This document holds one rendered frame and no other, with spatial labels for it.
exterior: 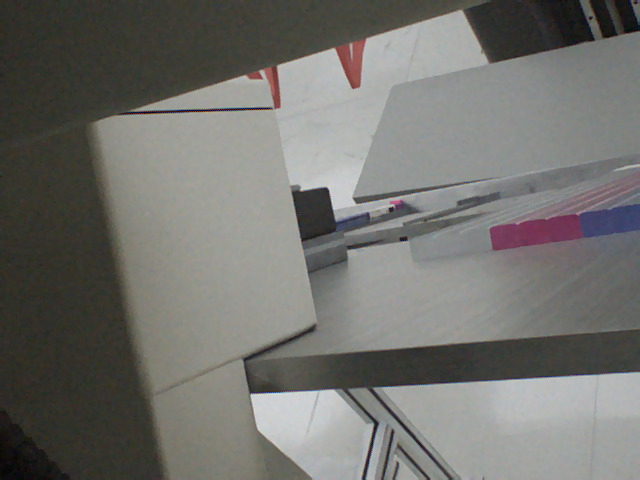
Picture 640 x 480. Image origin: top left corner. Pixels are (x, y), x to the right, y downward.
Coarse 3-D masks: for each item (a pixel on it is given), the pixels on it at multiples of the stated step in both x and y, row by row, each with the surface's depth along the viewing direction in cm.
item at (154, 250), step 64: (128, 128) 22; (192, 128) 24; (256, 128) 26; (0, 192) 23; (64, 192) 21; (128, 192) 21; (192, 192) 23; (256, 192) 26; (0, 256) 23; (64, 256) 22; (128, 256) 21; (192, 256) 23; (256, 256) 25; (0, 320) 23; (64, 320) 22; (128, 320) 21; (192, 320) 23; (256, 320) 25; (0, 384) 24; (64, 384) 22; (128, 384) 21; (192, 384) 22; (64, 448) 23; (128, 448) 22; (192, 448) 22; (256, 448) 24
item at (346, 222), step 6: (396, 204) 98; (396, 210) 97; (348, 216) 89; (354, 216) 89; (360, 216) 90; (366, 216) 91; (336, 222) 86; (342, 222) 87; (348, 222) 88; (354, 222) 89; (360, 222) 90; (366, 222) 91; (342, 228) 87
